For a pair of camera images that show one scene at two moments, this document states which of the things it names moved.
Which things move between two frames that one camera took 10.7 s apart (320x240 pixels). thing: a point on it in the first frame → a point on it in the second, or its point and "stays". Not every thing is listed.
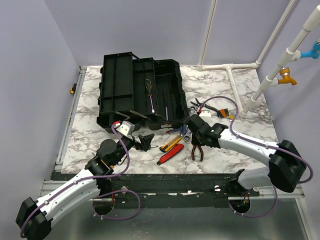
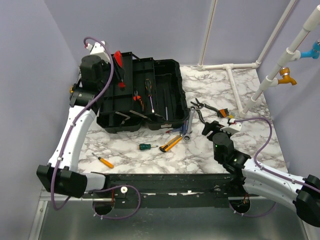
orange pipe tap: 284,72 stays
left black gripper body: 121,146 → 106,67
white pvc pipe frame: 291,54 stays
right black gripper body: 196,140 → 216,157
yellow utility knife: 165,147 stays
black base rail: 174,191 stays
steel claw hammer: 166,110 stays
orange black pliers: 194,147 → 136,97
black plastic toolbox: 149,93 stays
